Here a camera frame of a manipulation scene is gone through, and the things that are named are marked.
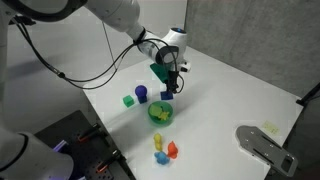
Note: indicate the blue animal toy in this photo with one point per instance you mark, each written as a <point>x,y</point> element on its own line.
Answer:
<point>161,158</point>

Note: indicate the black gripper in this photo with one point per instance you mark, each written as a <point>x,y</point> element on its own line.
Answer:
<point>173,76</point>

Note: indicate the black perforated breadboard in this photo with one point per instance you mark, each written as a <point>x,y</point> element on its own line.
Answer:
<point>80,150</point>

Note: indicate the yellow animal toy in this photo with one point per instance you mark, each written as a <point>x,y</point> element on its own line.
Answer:
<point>158,141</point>

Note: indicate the yellow sticky note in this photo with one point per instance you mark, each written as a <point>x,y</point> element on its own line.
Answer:
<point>270,127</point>

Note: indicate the grey metal mounting plate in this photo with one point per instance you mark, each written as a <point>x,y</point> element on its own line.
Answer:
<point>266,150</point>

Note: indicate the yellow star-shaped toy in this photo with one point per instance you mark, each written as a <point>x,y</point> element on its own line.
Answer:
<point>163,115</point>

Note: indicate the black stand leg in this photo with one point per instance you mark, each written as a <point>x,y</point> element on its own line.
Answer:
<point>308,95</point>

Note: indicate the green bowl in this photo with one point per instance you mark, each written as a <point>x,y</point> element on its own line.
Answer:
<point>160,120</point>

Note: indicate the blue cylinder block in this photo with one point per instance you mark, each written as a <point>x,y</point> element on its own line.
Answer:
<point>141,90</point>

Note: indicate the dark blue block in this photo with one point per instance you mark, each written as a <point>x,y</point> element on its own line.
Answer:
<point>142,99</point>

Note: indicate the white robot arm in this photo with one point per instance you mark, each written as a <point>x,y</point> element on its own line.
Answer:
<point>113,11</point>

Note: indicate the lime green cube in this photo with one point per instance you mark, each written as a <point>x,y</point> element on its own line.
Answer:
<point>154,109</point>

